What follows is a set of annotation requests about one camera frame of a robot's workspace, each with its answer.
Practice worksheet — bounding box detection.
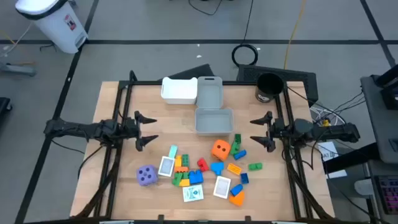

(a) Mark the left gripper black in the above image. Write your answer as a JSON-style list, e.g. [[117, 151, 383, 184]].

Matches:
[[121, 110, 160, 152]]

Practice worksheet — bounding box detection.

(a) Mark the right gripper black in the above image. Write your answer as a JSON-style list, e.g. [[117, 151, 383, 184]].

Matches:
[[249, 111, 286, 153]]

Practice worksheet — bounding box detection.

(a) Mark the green building block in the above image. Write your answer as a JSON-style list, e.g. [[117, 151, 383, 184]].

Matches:
[[229, 141, 241, 156]]

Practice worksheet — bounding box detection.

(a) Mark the grey-backed playing card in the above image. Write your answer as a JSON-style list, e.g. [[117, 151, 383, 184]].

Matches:
[[157, 155, 176, 178], [213, 175, 232, 200]]

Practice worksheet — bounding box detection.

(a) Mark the black cup with white logo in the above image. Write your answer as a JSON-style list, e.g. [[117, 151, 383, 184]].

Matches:
[[255, 72, 285, 103]]

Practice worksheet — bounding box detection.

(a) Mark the yellow studded brick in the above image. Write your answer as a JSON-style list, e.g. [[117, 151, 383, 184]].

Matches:
[[226, 162, 243, 175]]

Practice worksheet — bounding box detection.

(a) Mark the purple foam die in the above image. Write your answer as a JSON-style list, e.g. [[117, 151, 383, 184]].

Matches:
[[136, 164, 159, 187]]

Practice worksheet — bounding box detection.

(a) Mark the light blue T-shaped block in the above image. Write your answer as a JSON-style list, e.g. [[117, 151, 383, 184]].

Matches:
[[210, 161, 225, 176]]

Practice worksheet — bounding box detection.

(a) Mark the red building block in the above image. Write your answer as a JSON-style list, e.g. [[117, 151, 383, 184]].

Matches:
[[197, 157, 210, 173]]

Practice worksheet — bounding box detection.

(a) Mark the large blue building block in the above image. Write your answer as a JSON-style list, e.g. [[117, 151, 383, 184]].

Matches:
[[188, 169, 205, 185]]

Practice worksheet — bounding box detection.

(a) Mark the orange wedge block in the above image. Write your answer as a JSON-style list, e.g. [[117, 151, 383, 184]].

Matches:
[[228, 190, 246, 207]]

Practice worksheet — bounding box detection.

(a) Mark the white teal card box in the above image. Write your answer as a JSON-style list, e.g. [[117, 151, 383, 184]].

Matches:
[[182, 184, 205, 203]]

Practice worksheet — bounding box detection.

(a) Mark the white plastic bin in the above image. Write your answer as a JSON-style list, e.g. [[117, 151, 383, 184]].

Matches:
[[160, 77, 198, 105]]

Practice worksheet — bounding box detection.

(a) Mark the large grey plastic bin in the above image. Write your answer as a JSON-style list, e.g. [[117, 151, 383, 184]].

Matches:
[[194, 107, 234, 137]]

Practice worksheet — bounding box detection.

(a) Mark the orange foam die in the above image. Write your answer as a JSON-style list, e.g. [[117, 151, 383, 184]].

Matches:
[[211, 139, 232, 162]]

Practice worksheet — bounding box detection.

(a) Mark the white paper sheet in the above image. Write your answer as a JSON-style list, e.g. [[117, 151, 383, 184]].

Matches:
[[325, 169, 348, 180], [317, 141, 340, 162]]

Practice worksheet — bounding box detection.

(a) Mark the black perforated case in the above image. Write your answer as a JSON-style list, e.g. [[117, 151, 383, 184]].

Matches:
[[236, 64, 319, 106]]

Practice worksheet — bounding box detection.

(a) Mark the small grey plastic bin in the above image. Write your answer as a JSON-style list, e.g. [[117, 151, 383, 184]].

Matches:
[[196, 76, 224, 110]]

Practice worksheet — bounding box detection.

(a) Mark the black flat panel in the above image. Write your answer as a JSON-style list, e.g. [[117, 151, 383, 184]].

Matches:
[[166, 63, 215, 82]]

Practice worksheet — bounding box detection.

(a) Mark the grey desk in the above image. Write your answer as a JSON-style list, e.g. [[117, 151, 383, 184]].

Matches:
[[360, 74, 398, 164]]

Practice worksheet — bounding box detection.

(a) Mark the grey rounded object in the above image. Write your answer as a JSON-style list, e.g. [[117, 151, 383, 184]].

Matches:
[[354, 179, 376, 197]]

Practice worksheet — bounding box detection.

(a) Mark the black desk monitor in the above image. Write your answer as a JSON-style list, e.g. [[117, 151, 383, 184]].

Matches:
[[369, 63, 398, 110]]

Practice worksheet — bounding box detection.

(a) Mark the white trash can black rim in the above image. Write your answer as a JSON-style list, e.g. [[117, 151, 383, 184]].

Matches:
[[14, 0, 89, 55]]

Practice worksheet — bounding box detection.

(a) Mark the keyboard with coloured lights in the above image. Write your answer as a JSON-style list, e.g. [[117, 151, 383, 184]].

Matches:
[[374, 174, 398, 215]]

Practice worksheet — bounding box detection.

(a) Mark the grey chair base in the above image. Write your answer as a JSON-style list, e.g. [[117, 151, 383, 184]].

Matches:
[[0, 61, 37, 78]]

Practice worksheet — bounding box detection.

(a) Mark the black floor object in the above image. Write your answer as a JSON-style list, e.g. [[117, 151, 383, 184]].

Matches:
[[0, 96, 13, 121]]

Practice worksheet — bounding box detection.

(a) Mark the black coiled hanging cable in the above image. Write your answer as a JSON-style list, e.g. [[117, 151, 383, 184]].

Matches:
[[231, 0, 259, 67]]

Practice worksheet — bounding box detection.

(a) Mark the yellow hanging cable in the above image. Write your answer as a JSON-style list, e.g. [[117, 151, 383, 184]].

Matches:
[[283, 0, 307, 70]]

